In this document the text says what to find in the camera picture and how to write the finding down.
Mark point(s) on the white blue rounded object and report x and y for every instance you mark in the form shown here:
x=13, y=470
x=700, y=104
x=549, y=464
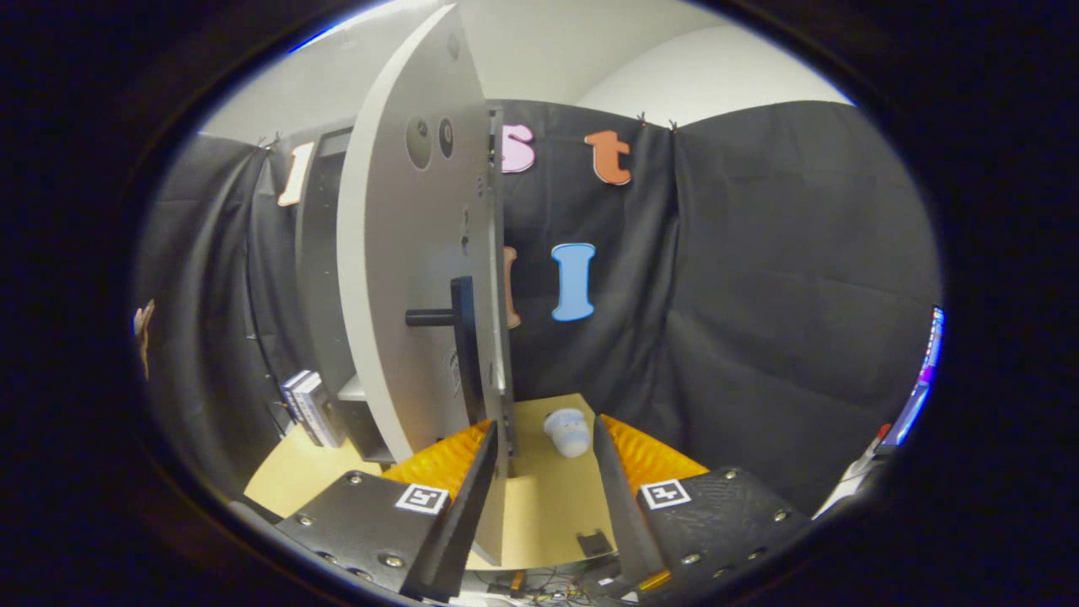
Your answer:
x=566, y=432

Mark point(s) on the white spine book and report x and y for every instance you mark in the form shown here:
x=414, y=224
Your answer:
x=305, y=405

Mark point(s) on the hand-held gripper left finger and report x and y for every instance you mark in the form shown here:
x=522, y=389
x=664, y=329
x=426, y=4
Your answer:
x=459, y=531

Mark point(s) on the black backdrop cloth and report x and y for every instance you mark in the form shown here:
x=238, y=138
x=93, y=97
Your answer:
x=759, y=295

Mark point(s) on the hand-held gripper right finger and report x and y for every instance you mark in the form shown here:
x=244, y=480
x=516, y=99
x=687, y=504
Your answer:
x=628, y=523

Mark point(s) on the grey cover book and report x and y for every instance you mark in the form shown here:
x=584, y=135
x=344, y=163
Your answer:
x=329, y=417

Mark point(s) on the grey cabinet body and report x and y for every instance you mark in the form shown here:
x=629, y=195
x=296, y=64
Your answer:
x=324, y=295

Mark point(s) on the thin black stand pole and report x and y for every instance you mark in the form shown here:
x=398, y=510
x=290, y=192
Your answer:
x=253, y=337

